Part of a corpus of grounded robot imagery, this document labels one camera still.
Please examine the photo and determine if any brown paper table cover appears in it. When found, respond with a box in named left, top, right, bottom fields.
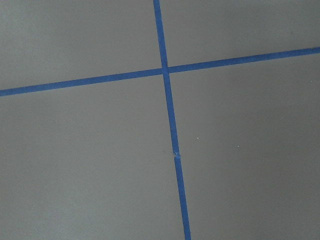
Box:
left=0, top=0, right=320, bottom=240

